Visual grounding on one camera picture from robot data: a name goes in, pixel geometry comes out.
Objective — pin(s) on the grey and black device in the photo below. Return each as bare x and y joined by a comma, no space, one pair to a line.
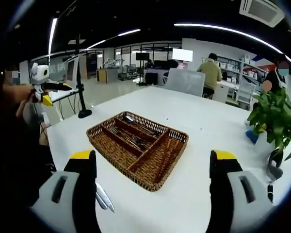
275,172

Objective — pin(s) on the person's body in black clothing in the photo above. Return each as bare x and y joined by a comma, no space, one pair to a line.
14,145

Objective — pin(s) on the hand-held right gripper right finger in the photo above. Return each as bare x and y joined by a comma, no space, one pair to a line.
247,194

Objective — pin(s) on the black pole stand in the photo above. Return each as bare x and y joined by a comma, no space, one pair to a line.
85,114

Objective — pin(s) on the white office chair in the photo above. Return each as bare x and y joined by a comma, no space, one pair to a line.
246,94

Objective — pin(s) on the white shelf with boxes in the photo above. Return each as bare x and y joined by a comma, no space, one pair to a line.
232,65

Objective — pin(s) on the green leafy plant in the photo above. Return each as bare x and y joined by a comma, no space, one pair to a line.
274,116

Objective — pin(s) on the silver metal fork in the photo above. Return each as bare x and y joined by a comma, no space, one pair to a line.
138,142
114,131

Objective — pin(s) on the black television on stand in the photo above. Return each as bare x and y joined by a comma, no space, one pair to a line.
142,56

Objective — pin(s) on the wood and grey cabinet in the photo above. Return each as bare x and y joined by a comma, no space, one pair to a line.
106,76

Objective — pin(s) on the brown wicker storage slot tray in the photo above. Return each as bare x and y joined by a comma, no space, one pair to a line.
104,138

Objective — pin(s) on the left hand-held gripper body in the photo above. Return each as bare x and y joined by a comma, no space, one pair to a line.
42,74

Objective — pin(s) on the white office desk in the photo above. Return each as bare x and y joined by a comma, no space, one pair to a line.
223,92

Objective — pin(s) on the small black remote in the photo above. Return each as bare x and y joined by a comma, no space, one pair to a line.
270,194

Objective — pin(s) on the LED strip ceiling light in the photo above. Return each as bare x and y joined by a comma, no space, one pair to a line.
131,31
53,31
184,24

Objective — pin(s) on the silver metal spoon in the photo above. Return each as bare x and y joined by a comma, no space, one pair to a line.
128,119
150,132

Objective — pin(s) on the silver metal knife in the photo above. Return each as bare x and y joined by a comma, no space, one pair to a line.
109,204
102,204

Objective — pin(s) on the ceiling air vent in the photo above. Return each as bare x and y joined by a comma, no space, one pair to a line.
262,12

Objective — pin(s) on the white wall screen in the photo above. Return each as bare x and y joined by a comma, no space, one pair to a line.
182,54

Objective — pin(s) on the white mesh-back chair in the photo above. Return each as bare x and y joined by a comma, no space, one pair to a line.
184,81

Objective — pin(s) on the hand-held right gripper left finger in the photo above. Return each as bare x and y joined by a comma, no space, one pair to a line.
58,194

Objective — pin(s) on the blue triangular sign stand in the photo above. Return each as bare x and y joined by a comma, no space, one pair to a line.
252,137

